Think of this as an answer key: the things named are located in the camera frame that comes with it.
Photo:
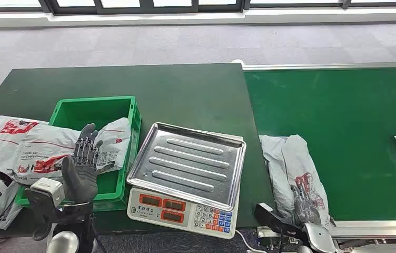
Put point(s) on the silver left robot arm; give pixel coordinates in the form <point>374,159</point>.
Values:
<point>63,242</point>

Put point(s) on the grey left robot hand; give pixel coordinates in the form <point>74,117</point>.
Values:
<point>79,178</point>

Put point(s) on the green conveyor belt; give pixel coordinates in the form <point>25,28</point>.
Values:
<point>341,104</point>

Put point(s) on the dark window frame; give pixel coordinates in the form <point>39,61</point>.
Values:
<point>145,8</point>

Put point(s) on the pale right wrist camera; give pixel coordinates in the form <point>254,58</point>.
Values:
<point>271,218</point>

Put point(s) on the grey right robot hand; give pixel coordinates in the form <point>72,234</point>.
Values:
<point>304,209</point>

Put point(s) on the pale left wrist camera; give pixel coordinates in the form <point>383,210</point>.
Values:
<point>46,188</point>

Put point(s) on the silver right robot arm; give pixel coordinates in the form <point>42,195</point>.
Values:
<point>318,237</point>

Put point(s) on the white package with red print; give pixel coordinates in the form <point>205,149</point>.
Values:
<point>44,146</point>

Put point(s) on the green plastic crate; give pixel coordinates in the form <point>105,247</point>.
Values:
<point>90,111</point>

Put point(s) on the white electronic scale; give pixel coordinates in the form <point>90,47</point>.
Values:
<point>149,209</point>

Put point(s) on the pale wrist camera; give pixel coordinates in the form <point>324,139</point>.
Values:
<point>271,218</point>
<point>46,188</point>

